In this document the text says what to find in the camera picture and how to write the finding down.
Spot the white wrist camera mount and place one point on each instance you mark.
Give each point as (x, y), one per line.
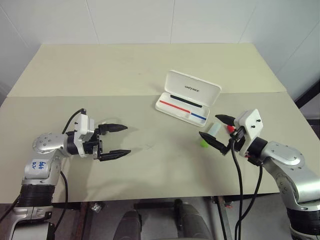
(251, 127)
(83, 126)

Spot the black pen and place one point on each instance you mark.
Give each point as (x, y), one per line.
(186, 101)

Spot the metal table leg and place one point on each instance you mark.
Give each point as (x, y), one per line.
(223, 220)

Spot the blue pen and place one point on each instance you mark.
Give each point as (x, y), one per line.
(199, 116)

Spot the white open pencil case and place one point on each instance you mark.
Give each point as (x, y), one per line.
(192, 86)

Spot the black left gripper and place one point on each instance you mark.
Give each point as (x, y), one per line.
(96, 147)

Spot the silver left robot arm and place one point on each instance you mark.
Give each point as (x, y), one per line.
(42, 146)

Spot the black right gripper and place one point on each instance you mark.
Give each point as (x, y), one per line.
(238, 137)

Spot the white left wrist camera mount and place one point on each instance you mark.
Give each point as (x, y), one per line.
(83, 126)

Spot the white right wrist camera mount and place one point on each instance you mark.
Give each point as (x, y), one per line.
(251, 127)

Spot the translucent green-capped glue stick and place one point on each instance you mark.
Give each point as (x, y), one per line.
(213, 130)

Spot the red pen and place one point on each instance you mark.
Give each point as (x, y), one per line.
(173, 106)

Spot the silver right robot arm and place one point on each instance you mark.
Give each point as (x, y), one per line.
(287, 156)

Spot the black metal frame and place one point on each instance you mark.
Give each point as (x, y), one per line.
(308, 93)

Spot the dark rounded shape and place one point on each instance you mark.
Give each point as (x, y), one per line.
(191, 220)
(131, 225)

